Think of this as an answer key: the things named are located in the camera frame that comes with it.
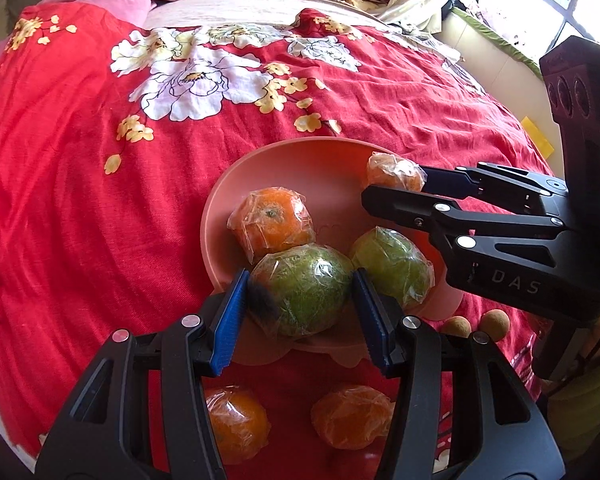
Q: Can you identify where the small orange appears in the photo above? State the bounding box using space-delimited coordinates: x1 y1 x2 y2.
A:
366 152 427 192

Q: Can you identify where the brown longan fruit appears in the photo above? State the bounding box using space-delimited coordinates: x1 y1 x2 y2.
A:
478 309 510 342
438 315 472 338

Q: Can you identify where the green citrus fruit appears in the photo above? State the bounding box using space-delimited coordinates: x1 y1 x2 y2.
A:
249 244 353 339

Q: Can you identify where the yellow paper piece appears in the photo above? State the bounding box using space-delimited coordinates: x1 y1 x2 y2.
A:
520 116 555 160

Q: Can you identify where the green sleeve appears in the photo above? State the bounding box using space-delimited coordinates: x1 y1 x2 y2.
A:
547 348 600 460

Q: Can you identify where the pink fruit bowl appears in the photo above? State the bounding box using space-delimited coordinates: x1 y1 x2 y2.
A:
200 135 465 366

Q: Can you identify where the wrapped orange in bowl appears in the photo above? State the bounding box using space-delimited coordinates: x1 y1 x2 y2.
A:
226 186 315 264

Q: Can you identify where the beige bed cover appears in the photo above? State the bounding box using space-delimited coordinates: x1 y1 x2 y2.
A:
142 0 464 64

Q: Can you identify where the red floral blanket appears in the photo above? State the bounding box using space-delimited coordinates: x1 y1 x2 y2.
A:
0 2 550 464

